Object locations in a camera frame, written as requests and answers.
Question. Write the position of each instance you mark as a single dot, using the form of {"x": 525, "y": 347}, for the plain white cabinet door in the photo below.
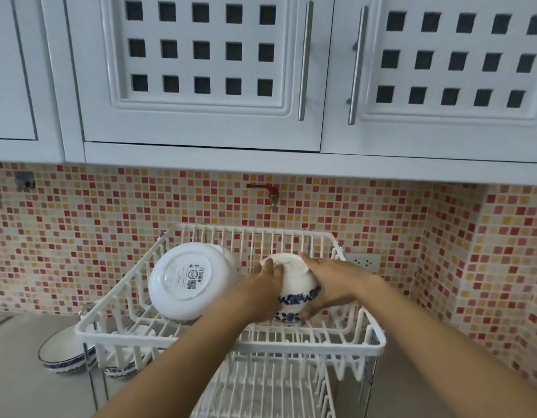
{"x": 11, "y": 60}

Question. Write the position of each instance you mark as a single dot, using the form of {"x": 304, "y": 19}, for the large white bowl with label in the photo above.
{"x": 185, "y": 282}

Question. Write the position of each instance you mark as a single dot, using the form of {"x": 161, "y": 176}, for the blue-rimmed white bowl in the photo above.
{"x": 63, "y": 350}
{"x": 122, "y": 367}

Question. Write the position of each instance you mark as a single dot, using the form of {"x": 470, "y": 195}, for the white wall socket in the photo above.
{"x": 363, "y": 262}

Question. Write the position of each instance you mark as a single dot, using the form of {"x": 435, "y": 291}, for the person's right hand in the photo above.
{"x": 338, "y": 285}

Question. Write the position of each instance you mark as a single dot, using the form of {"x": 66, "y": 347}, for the person's left thumb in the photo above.
{"x": 272, "y": 269}

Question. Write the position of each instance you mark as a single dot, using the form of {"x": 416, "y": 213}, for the person's right thumb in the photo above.
{"x": 309, "y": 263}

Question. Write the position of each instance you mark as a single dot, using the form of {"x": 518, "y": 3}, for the person's right forearm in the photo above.
{"x": 447, "y": 356}

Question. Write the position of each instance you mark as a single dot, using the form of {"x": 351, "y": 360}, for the white two-tier dish rack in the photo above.
{"x": 294, "y": 343}

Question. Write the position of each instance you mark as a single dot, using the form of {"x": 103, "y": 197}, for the white bowl with blue flowers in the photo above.
{"x": 294, "y": 285}

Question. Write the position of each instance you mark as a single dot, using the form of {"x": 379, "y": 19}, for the person's left forearm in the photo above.
{"x": 185, "y": 365}

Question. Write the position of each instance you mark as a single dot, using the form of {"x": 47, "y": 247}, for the white lattice cabinet door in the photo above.
{"x": 447, "y": 82}
{"x": 207, "y": 60}

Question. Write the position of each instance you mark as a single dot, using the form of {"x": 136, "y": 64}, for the person's left hand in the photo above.
{"x": 262, "y": 300}

